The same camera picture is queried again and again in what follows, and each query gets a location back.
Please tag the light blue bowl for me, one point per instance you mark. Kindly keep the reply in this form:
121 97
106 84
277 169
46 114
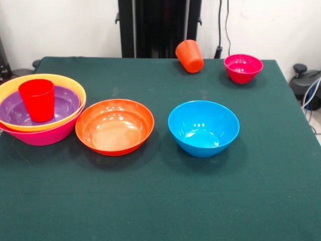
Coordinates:
200 133

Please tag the red-orange bowl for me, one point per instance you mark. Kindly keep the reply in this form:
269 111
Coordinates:
113 128

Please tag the orange cup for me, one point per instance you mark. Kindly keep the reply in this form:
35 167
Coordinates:
190 59

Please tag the large orange bowl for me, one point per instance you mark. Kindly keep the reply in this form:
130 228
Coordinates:
75 88

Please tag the purple bowl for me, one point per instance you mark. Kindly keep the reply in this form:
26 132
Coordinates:
65 103

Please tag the large pink bowl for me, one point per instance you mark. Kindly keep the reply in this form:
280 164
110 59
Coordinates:
50 135

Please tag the red cup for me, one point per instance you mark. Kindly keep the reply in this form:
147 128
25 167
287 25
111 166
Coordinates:
40 103

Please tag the dark green table cloth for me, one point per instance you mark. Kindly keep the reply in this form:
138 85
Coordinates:
160 195

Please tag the small pink bowl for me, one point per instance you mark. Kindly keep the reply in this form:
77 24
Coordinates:
243 69

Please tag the black office chair base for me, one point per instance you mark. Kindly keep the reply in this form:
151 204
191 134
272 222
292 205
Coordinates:
301 82
22 70

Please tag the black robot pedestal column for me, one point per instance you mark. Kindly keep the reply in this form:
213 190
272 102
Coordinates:
160 25

